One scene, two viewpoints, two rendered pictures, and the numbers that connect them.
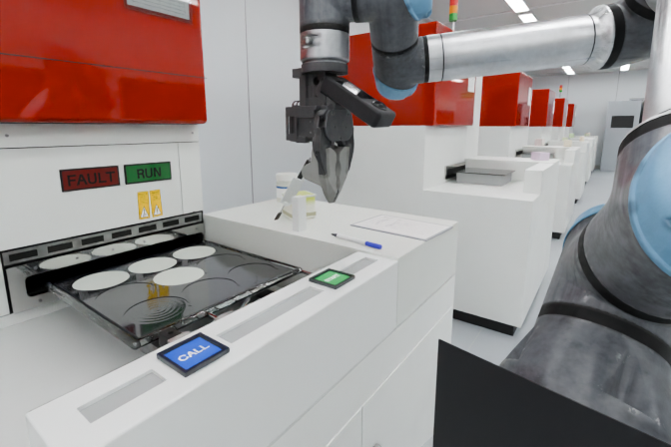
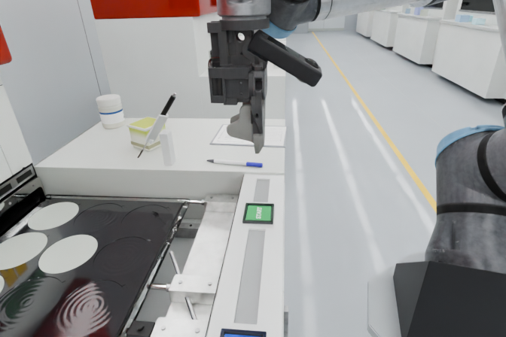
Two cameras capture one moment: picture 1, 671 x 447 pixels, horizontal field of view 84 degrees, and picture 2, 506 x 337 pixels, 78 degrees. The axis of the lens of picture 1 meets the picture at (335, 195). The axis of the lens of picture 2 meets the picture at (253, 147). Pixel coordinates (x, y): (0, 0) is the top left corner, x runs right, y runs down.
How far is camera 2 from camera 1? 0.33 m
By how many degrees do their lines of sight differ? 32
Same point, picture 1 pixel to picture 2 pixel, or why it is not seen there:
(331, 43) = not seen: outside the picture
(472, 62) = (352, 5)
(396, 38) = not seen: outside the picture
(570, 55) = not seen: outside the picture
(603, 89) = not seen: outside the picture
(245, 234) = (105, 179)
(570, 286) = (470, 191)
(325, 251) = (209, 179)
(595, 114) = not seen: outside the picture
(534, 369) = (478, 256)
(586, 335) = (495, 224)
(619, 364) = not seen: outside the picture
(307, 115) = (239, 77)
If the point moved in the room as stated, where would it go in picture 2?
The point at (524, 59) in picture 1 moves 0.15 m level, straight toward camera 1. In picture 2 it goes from (385, 1) to (432, 3)
